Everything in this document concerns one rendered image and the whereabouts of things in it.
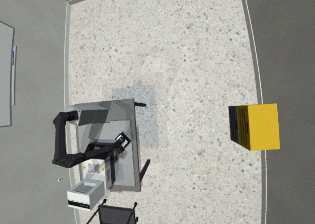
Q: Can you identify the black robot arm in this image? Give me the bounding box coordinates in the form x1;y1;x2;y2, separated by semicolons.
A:
52;110;125;168

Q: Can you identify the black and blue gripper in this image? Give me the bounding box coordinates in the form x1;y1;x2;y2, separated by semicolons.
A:
116;137;125;144

